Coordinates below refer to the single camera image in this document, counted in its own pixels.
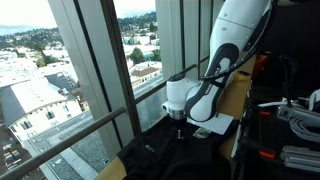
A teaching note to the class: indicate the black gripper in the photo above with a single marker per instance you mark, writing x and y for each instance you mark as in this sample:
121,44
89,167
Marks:
178,124

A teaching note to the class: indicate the black zip jacket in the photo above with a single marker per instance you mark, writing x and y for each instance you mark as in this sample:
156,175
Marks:
173,160

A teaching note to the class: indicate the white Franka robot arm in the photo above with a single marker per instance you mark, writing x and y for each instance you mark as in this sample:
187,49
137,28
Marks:
233,30

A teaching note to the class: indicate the folded dollar bill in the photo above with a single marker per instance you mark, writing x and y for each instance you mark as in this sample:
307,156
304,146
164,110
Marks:
201,133

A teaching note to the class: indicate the white flat board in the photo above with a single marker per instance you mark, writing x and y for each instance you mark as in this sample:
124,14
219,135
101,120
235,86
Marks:
220,125

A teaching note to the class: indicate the yellow tape piece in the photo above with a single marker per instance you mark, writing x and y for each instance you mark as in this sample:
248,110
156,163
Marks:
239,78

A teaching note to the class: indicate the black perforated breadboard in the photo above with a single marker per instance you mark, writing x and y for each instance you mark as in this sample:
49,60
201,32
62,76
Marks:
266,133

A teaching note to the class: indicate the orange chair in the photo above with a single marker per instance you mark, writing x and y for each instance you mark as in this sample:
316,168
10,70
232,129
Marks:
261,66

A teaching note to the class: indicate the grey metal handrail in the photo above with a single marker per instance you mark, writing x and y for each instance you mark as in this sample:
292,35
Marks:
66,143

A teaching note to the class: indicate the black camera tripod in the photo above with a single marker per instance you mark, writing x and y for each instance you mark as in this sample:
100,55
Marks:
286,83

